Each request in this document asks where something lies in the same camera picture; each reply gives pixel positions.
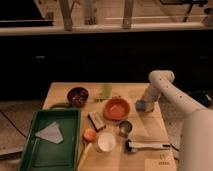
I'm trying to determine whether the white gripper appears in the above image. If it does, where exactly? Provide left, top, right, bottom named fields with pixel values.
left=142, top=84, right=161, bottom=113

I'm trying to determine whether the blue sponge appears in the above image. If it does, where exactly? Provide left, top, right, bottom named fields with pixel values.
left=135, top=100, right=147, bottom=111

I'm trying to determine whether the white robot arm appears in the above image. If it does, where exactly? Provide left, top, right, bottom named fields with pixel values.
left=142, top=70, right=213, bottom=171

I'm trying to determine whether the small metal cup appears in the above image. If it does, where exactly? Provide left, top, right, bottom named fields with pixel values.
left=119, top=120, right=133, bottom=136

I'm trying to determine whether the orange bowl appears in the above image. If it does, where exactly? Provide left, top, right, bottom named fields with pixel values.
left=103, top=98, right=130, bottom=120

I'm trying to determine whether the black white dish brush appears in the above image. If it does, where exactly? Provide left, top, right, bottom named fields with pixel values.
left=125, top=139, right=170, bottom=153

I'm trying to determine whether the green leafy vegetable toy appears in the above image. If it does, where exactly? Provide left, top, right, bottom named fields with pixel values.
left=94, top=84, right=112, bottom=102

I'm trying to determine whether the brown rectangular block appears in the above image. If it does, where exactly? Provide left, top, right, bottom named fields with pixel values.
left=88, top=112, right=106, bottom=132

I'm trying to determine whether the white round cup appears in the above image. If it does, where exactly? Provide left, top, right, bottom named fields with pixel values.
left=97, top=132, right=116, bottom=152

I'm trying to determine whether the orange ball spoon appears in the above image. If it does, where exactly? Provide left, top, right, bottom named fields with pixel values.
left=77, top=128, right=96, bottom=171

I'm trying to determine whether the dark brown bowl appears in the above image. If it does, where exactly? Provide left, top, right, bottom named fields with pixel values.
left=67, top=87, right=89, bottom=107

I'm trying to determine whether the green long vegetable toy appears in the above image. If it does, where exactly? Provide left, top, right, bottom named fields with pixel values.
left=49, top=103, right=72, bottom=109

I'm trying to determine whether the grey folded cloth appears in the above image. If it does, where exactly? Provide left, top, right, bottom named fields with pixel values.
left=35, top=122, right=63, bottom=144

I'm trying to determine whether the green plastic tray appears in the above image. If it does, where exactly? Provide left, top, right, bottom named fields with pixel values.
left=18, top=108, right=80, bottom=171

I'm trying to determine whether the black cable right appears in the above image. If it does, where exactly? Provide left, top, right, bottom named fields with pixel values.
left=169, top=143, right=183, bottom=161

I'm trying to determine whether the black cable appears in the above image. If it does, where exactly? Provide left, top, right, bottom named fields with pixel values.
left=169, top=143, right=183, bottom=161
left=0, top=109, right=28, bottom=139

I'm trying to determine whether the black cable left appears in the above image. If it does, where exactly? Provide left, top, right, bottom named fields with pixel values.
left=0, top=109, right=28, bottom=139

